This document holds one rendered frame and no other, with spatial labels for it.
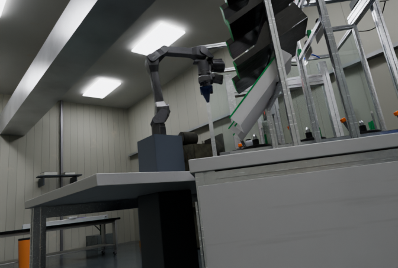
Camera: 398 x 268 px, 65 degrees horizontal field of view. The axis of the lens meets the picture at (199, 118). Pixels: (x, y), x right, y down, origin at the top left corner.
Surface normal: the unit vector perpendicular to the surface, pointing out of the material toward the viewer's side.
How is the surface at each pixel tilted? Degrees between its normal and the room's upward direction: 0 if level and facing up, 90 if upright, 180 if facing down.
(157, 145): 90
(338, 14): 90
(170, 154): 90
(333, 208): 90
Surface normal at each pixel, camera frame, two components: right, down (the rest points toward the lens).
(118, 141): 0.64, -0.28
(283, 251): -0.07, -0.26
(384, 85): -0.76, -0.08
